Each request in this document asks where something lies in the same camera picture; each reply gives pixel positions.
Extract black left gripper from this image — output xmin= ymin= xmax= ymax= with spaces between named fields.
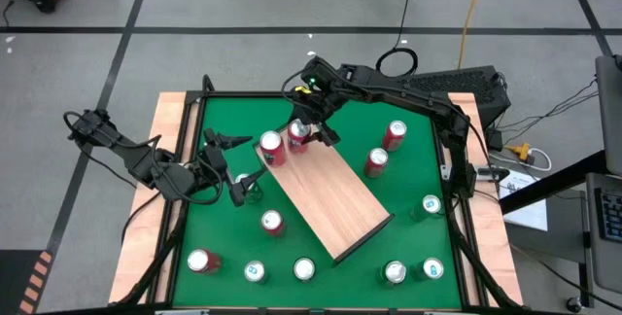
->
xmin=193 ymin=127 xmax=268 ymax=208

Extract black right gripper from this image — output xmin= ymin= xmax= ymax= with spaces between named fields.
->
xmin=276 ymin=55 xmax=342 ymax=148

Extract red Fanta can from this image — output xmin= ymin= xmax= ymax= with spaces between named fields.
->
xmin=259 ymin=129 xmax=288 ymax=169
xmin=381 ymin=119 xmax=408 ymax=153
xmin=363 ymin=147 xmax=390 ymax=179
xmin=286 ymin=118 xmax=312 ymax=155
xmin=259 ymin=208 xmax=287 ymax=238
xmin=187 ymin=248 xmax=223 ymax=276

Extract green Sprite can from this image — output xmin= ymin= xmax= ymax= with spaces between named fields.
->
xmin=234 ymin=172 xmax=264 ymax=205
xmin=378 ymin=259 xmax=408 ymax=288
xmin=292 ymin=256 xmax=318 ymax=284

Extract wooden board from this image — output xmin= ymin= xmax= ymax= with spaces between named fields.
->
xmin=253 ymin=127 xmax=396 ymax=265

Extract slim green can blue tab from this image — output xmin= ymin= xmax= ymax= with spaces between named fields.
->
xmin=412 ymin=256 xmax=445 ymax=282
xmin=410 ymin=193 xmax=443 ymax=223
xmin=242 ymin=260 xmax=268 ymax=286

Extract black computer case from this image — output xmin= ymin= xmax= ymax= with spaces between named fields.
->
xmin=388 ymin=64 xmax=512 ymax=129

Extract green table mat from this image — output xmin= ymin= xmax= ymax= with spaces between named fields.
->
xmin=172 ymin=96 xmax=463 ymax=309

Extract yellow power plug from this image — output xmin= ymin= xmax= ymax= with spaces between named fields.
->
xmin=504 ymin=142 xmax=532 ymax=158

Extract white paper sheet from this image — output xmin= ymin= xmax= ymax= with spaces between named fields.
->
xmin=498 ymin=168 xmax=549 ymax=232

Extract black mat orange stripes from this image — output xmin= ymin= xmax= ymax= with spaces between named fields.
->
xmin=0 ymin=249 xmax=54 ymax=315

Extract grey monitor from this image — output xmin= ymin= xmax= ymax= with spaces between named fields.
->
xmin=595 ymin=54 xmax=622 ymax=178

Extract black keyboard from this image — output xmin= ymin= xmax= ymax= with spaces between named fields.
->
xmin=593 ymin=187 xmax=622 ymax=244

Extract grey keyboard tray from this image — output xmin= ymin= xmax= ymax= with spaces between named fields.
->
xmin=585 ymin=172 xmax=622 ymax=295

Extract black aluminium rig frame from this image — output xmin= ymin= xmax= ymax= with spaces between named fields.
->
xmin=109 ymin=74 xmax=526 ymax=315

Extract black coiled cable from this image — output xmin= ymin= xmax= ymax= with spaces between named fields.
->
xmin=374 ymin=0 xmax=419 ymax=79

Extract orange extension cable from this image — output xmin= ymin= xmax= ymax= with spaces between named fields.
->
xmin=456 ymin=0 xmax=490 ymax=71

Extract white cable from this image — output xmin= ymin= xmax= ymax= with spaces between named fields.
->
xmin=527 ymin=147 xmax=554 ymax=173

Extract black cable bundle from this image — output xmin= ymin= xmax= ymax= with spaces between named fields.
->
xmin=495 ymin=76 xmax=599 ymax=131

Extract black desk frame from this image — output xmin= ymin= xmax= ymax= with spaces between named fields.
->
xmin=499 ymin=149 xmax=608 ymax=215

